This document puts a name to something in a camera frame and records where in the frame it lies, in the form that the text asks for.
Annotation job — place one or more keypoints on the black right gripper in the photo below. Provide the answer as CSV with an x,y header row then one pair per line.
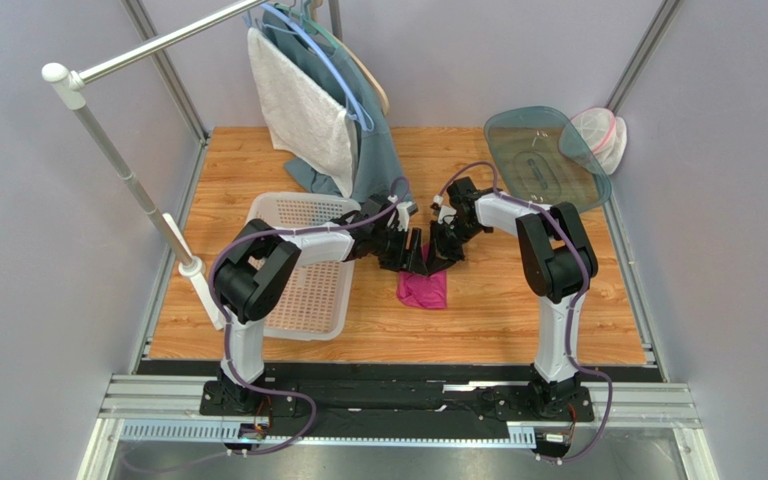
x,y
447,241

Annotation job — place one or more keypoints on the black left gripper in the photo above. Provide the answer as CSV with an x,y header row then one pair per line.
x,y
398,261

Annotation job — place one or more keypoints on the magenta paper napkin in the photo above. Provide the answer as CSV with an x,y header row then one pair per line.
x,y
424,292

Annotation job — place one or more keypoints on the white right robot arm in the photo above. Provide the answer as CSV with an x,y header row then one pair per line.
x,y
558,262

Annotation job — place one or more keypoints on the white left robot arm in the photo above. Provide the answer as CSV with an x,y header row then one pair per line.
x,y
249,278

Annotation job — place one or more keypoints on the blue-grey shirt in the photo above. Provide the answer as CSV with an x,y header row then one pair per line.
x,y
378,163

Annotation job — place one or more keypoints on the white plastic basket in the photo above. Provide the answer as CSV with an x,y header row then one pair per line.
x,y
314,304

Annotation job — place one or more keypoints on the transparent teal plastic lid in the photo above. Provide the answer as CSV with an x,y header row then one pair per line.
x,y
542,158

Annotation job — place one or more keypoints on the blue clothes hanger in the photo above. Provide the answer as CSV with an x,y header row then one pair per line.
x,y
358,113

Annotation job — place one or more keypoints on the white towel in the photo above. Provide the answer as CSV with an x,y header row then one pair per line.
x,y
301,116

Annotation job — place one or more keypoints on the white mesh laundry bag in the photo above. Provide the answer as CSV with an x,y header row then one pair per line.
x,y
598,133

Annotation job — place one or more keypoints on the green clothes hanger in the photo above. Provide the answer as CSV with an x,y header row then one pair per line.
x,y
305,15

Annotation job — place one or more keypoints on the wooden clothes hanger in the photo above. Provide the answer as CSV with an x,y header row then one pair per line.
x,y
367,73

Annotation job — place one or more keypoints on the white clothes rack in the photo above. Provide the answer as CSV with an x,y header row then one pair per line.
x,y
142,121

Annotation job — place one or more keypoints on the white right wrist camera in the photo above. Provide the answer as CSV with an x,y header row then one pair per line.
x,y
445,214

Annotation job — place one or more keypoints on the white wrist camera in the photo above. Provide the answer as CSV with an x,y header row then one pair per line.
x,y
400,219
445,214

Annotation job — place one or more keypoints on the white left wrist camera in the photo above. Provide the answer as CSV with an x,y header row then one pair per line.
x,y
400,219

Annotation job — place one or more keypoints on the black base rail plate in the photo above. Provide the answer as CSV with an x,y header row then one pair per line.
x,y
399,401

